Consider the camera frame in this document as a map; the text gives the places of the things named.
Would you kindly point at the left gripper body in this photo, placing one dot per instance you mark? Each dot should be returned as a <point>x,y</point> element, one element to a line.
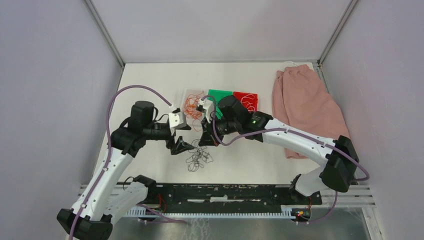
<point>170,143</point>

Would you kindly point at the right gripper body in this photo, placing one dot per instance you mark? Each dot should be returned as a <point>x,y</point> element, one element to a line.
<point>204,122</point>

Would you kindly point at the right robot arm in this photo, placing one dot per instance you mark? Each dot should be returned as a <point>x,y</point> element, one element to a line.
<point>336,158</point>

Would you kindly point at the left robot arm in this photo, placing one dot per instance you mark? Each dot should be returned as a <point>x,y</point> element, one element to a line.
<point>94,214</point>

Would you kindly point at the clear plastic bin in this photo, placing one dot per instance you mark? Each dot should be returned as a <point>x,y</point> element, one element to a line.
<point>189,102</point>

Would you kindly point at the green plastic bin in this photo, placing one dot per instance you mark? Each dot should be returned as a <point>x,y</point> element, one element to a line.
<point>218,95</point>

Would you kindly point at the red plastic bin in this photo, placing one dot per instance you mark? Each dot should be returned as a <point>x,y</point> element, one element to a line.
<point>248,100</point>

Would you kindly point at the pink cloth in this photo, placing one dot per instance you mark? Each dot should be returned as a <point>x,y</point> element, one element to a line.
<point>300,99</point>

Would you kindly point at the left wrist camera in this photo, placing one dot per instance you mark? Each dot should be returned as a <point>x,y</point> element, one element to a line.
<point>177,120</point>

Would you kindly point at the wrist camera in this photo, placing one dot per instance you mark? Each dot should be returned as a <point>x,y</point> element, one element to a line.
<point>207,107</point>
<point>177,120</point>

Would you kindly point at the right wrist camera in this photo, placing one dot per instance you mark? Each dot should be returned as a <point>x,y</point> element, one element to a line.
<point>207,107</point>

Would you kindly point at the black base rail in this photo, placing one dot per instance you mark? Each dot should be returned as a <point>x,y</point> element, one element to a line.
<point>196,198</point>

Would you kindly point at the white toothed cable duct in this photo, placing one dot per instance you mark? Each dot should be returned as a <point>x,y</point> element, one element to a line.
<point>141,212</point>

